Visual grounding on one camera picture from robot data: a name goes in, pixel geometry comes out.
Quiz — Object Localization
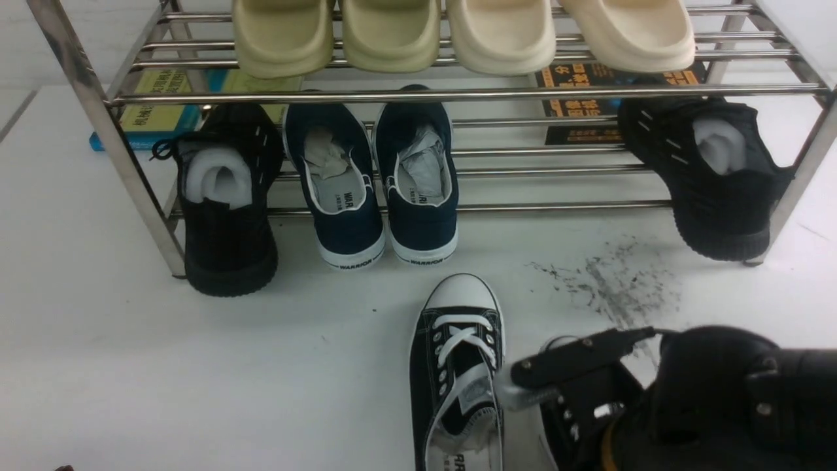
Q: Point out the cream slipper left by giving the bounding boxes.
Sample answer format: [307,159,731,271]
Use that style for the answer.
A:
[445,1,556,77]

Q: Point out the olive green slipper right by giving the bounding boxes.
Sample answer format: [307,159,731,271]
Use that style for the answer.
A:
[338,1,441,73]

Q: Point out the black orange book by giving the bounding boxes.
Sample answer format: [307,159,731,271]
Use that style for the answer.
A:
[532,62,708,146]

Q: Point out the black knit sneaker left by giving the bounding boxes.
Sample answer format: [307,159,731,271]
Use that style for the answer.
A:
[152,103,284,298]

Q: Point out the cream slipper right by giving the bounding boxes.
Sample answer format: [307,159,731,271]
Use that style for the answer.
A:
[558,1,696,73]

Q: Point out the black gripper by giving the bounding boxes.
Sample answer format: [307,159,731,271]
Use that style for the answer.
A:
[538,362,645,470]

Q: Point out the navy canvas shoe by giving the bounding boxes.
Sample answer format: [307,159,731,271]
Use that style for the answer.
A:
[282,103,386,271]
[371,101,460,266]

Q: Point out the stainless steel shoe rack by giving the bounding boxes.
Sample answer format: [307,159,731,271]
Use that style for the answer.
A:
[26,1,836,279]

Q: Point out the olive green slipper left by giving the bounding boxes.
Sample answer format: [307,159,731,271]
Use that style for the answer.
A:
[231,1,335,79]

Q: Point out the black canvas sneaker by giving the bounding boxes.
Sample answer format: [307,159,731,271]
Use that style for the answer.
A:
[409,273,505,470]
[536,329,643,470]

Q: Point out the navy canvas shoe right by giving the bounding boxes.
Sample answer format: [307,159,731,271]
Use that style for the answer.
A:
[371,101,460,266]

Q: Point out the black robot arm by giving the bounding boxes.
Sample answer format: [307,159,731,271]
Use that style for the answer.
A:
[538,325,835,470]

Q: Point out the navy canvas shoe left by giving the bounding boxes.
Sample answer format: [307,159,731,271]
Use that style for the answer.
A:
[282,103,386,271]

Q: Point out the black knit sneaker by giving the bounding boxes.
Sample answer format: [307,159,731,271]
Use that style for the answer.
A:
[617,97,793,262]
[152,103,284,298]

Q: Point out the yellow green book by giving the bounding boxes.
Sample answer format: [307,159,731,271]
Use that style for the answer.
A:
[119,69,304,151]

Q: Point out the olive green slipper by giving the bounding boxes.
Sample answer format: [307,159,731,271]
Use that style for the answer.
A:
[231,1,335,79]
[338,1,441,73]

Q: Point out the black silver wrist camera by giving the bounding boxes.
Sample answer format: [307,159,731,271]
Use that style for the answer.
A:
[494,327,658,410]

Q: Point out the black knit sneaker right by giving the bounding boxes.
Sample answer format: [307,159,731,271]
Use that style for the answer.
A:
[617,97,793,262]

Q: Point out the cream slipper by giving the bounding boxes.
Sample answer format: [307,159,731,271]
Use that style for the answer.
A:
[445,1,556,77]
[558,1,696,73]

